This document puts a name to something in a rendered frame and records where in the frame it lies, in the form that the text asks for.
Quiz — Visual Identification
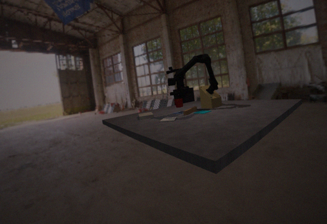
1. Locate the brown flat bar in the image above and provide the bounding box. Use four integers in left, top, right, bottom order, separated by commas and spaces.
183, 106, 197, 116

